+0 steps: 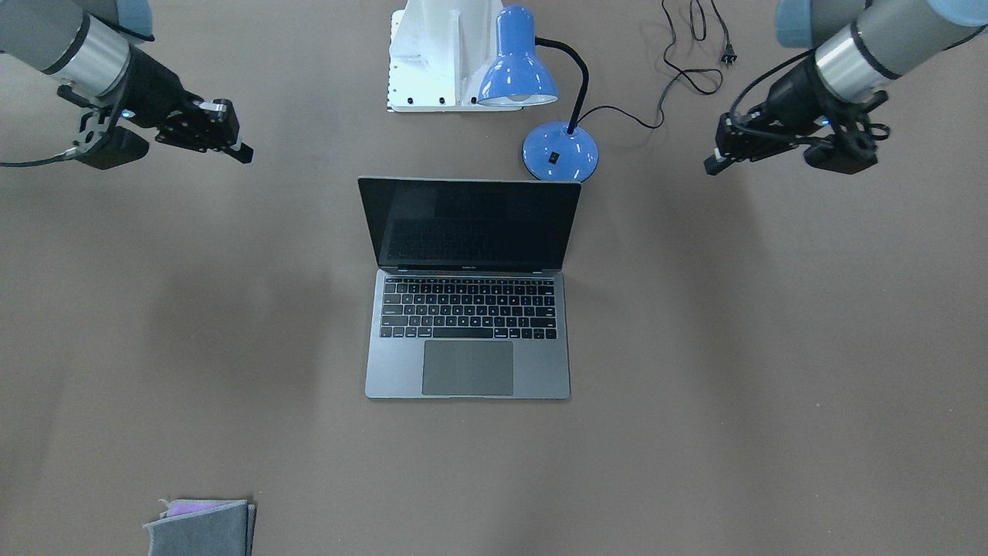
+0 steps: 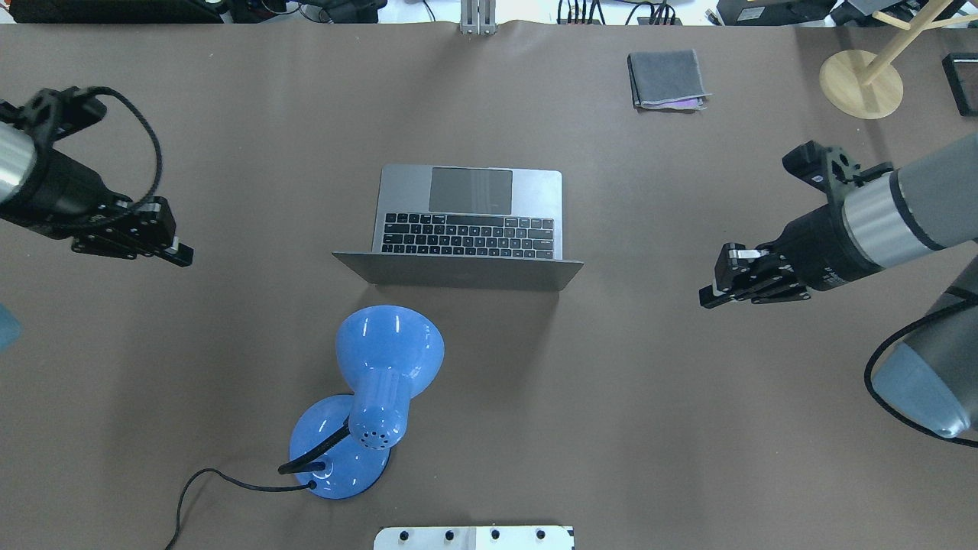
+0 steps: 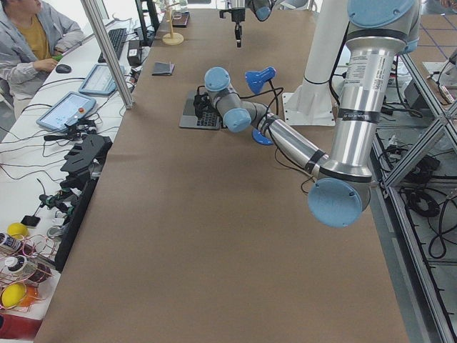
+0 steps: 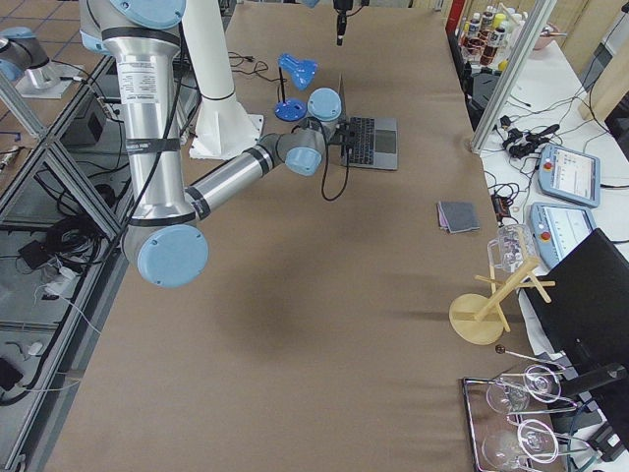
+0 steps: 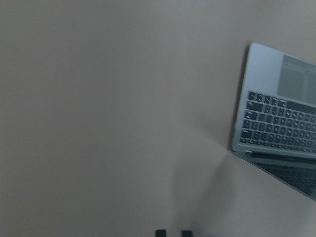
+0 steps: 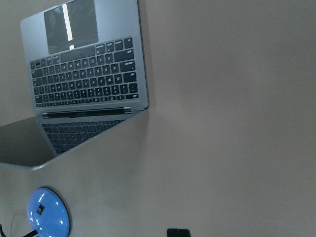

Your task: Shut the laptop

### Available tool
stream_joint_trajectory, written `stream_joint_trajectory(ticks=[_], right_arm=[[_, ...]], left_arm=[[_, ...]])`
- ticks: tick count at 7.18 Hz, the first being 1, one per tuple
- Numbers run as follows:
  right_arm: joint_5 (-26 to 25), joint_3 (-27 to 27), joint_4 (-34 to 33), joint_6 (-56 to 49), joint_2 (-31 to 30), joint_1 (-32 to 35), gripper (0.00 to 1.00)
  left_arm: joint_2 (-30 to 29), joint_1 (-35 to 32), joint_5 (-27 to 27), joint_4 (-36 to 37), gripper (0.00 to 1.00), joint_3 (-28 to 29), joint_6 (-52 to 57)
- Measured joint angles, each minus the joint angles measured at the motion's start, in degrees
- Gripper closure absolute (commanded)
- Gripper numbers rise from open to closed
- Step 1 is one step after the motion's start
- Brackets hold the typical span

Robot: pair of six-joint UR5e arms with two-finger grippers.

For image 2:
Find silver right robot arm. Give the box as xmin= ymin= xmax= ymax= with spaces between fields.
xmin=698 ymin=134 xmax=977 ymax=447

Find grey laptop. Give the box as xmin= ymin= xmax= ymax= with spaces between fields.
xmin=335 ymin=163 xmax=583 ymax=292

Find aluminium frame post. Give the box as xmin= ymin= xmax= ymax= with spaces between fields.
xmin=460 ymin=0 xmax=498 ymax=36

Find wooden mug tree stand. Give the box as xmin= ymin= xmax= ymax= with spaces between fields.
xmin=818 ymin=1 xmax=977 ymax=121

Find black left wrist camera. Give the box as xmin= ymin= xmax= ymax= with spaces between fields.
xmin=1 ymin=86 xmax=107 ymax=145

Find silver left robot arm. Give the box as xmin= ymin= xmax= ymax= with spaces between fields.
xmin=1 ymin=125 xmax=193 ymax=267

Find black lamp power cord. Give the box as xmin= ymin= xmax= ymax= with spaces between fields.
xmin=164 ymin=467 xmax=317 ymax=550

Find black camera cable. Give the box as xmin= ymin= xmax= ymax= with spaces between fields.
xmin=863 ymin=294 xmax=978 ymax=449
xmin=46 ymin=86 xmax=164 ymax=230

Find black left camera cable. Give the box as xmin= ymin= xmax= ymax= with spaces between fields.
xmin=46 ymin=86 xmax=164 ymax=230

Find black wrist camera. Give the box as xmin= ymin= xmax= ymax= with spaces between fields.
xmin=1 ymin=86 xmax=107 ymax=145
xmin=782 ymin=141 xmax=895 ymax=205

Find black tray on table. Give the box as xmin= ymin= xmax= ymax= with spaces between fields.
xmin=942 ymin=53 xmax=977 ymax=116

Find folded grey cloth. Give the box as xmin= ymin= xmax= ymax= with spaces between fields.
xmin=627 ymin=49 xmax=710 ymax=112

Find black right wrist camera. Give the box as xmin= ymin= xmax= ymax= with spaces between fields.
xmin=782 ymin=141 xmax=895 ymax=205

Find blue desk lamp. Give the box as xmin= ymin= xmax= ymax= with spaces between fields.
xmin=278 ymin=304 xmax=445 ymax=499

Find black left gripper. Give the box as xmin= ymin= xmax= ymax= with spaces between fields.
xmin=2 ymin=150 xmax=193 ymax=267

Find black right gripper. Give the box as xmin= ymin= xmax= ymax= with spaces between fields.
xmin=698 ymin=205 xmax=883 ymax=309

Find black right camera cable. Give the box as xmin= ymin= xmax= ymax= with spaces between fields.
xmin=863 ymin=294 xmax=978 ymax=449

